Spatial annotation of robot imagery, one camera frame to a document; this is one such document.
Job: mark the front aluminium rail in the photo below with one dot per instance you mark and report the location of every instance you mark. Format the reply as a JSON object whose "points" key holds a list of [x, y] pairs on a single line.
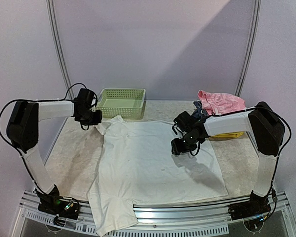
{"points": [[210, 219]]}

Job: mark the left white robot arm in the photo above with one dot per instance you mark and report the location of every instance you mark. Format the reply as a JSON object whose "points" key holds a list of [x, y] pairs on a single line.
{"points": [[23, 128]]}

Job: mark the yellow folded garment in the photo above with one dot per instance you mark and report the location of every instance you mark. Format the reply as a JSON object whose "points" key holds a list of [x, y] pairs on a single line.
{"points": [[229, 135]]}

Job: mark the navy folded garment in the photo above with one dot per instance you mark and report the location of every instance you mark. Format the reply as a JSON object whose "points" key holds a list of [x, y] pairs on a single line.
{"points": [[199, 112]]}

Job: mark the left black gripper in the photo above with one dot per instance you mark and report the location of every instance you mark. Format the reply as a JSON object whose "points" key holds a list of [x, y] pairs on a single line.
{"points": [[97, 120]]}

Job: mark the pink patterned shorts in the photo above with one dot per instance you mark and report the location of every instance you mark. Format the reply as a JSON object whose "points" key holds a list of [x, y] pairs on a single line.
{"points": [[220, 103]]}

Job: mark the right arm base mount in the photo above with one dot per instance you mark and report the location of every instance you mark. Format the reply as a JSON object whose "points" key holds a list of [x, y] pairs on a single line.
{"points": [[256, 211]]}

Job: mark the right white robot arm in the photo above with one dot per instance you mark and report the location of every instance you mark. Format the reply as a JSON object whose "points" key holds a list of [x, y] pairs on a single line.
{"points": [[260, 121]]}

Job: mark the green plastic basket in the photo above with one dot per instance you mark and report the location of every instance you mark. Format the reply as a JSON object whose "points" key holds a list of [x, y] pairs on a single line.
{"points": [[127, 102]]}

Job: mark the white cloth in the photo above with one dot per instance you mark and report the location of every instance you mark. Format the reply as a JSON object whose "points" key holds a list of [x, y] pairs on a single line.
{"points": [[137, 167]]}

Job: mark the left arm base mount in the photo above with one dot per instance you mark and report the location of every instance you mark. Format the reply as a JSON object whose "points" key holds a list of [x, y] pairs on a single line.
{"points": [[61, 207]]}

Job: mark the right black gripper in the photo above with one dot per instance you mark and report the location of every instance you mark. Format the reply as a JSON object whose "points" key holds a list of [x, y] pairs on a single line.
{"points": [[177, 148]]}

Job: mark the right aluminium frame post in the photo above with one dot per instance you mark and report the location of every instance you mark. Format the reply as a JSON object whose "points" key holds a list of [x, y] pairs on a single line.
{"points": [[249, 47]]}

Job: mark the aluminium frame post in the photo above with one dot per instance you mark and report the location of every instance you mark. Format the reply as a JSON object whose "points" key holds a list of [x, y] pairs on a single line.
{"points": [[58, 47], [249, 47]]}

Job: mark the left aluminium frame post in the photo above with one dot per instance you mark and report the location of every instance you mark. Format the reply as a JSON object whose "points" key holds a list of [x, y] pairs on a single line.
{"points": [[58, 47]]}

